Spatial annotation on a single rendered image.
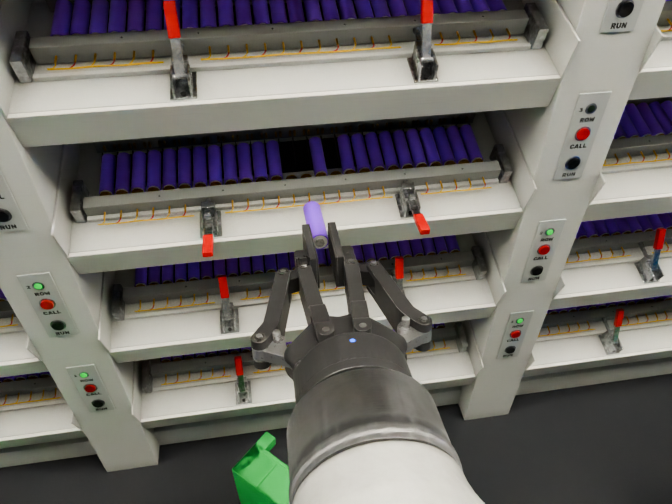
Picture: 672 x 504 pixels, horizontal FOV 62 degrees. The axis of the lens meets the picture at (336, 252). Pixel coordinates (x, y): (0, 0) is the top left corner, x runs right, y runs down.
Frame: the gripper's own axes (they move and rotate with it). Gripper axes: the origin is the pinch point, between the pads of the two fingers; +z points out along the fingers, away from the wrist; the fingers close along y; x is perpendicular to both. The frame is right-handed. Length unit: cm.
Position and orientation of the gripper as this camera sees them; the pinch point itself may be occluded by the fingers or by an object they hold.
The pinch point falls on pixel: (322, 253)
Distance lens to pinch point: 50.9
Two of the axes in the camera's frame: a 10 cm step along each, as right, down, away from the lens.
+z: -1.3, -4.8, 8.7
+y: 9.9, -0.9, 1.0
